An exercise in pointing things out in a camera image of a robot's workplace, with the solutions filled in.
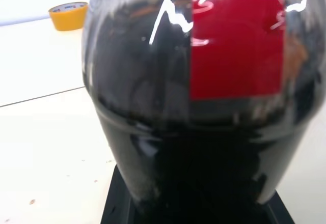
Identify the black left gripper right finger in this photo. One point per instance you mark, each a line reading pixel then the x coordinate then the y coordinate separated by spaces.
pixel 278 215

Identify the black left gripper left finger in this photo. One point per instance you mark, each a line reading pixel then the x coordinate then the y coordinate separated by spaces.
pixel 115 206

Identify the cola bottle with red label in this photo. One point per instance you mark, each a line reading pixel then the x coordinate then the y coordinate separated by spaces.
pixel 203 81

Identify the yellow tape roll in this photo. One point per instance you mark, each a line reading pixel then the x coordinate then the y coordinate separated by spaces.
pixel 67 17

